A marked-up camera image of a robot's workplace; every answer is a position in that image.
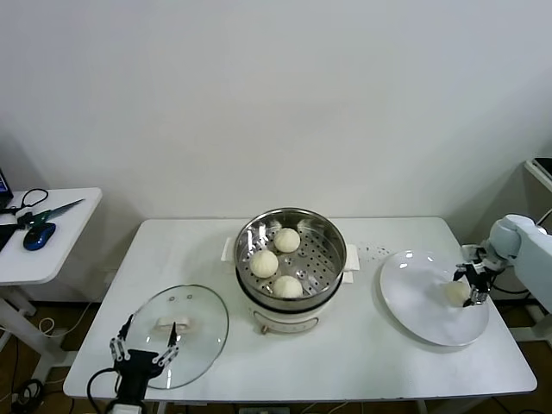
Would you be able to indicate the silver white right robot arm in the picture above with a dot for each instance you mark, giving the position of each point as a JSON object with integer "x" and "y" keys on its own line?
{"x": 530, "y": 254}

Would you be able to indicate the blue computer mouse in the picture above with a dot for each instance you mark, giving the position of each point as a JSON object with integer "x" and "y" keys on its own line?
{"x": 39, "y": 237}

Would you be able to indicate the round glass pot lid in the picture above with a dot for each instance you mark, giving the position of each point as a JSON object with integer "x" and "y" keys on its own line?
{"x": 202, "y": 345}

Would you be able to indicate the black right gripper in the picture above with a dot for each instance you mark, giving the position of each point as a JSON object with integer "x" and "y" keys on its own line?
{"x": 478, "y": 279}

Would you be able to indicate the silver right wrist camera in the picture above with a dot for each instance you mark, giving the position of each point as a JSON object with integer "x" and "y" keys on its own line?
{"x": 476, "y": 254}

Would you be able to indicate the black laptop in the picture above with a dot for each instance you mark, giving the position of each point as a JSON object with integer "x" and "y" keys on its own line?
{"x": 3, "y": 185}

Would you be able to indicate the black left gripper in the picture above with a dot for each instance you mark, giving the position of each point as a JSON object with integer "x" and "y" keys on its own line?
{"x": 131, "y": 371}

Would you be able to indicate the white steamed baozi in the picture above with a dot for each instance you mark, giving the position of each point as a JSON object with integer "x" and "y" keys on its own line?
{"x": 287, "y": 240}
{"x": 264, "y": 264}
{"x": 287, "y": 286}
{"x": 455, "y": 294}

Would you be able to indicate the white side table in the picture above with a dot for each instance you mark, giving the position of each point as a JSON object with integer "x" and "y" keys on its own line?
{"x": 73, "y": 233}

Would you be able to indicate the round white plate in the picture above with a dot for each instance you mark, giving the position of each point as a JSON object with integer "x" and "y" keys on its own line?
{"x": 399, "y": 310}

